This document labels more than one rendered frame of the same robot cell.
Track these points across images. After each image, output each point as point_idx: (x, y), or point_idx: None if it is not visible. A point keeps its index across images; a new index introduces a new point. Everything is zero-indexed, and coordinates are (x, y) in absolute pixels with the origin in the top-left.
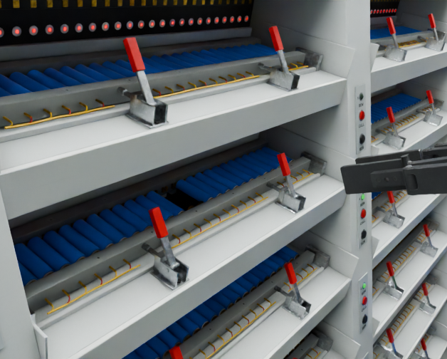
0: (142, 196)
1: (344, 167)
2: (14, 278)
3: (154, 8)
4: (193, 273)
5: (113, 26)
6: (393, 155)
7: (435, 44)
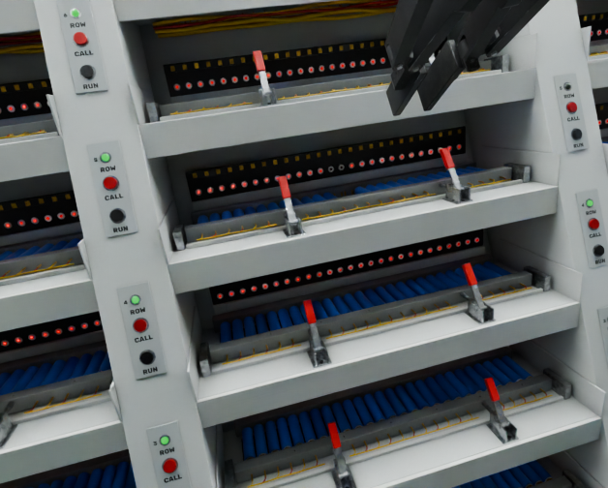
0: (316, 195)
1: (387, 89)
2: (146, 190)
3: (332, 54)
4: (314, 231)
5: (296, 72)
6: (434, 61)
7: None
